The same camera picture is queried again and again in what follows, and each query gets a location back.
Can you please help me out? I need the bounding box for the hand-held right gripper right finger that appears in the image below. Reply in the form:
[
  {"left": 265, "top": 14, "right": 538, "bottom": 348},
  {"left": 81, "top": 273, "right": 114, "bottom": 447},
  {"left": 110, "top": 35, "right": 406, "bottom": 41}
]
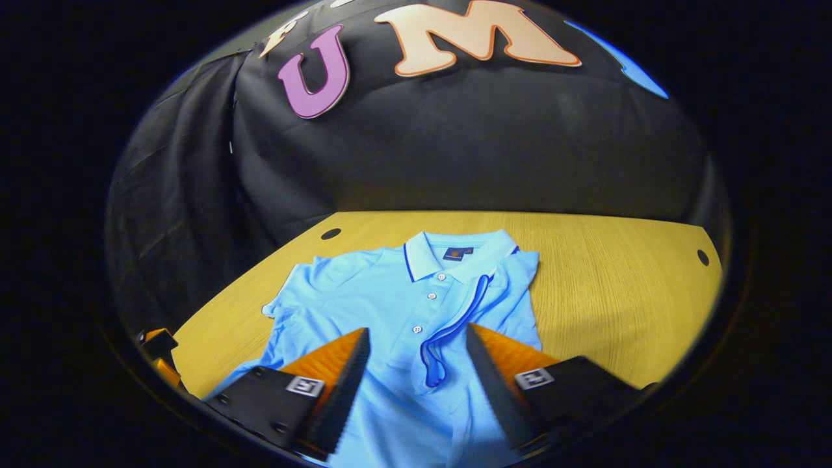
[{"left": 465, "top": 322, "right": 658, "bottom": 450}]

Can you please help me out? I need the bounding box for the black backdrop cloth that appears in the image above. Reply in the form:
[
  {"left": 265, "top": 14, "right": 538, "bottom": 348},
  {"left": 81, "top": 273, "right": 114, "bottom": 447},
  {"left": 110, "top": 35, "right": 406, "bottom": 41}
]
[{"left": 104, "top": 0, "right": 729, "bottom": 339}]

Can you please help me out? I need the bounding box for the light blue T-shirt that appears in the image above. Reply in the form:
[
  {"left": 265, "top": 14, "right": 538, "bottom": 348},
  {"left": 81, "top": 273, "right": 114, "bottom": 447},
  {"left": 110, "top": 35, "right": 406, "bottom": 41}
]
[{"left": 203, "top": 229, "right": 543, "bottom": 468}]

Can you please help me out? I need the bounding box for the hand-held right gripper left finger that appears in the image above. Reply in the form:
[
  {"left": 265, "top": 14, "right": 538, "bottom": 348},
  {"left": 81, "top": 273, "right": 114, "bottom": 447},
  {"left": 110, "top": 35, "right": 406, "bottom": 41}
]
[{"left": 203, "top": 327, "right": 372, "bottom": 456}]

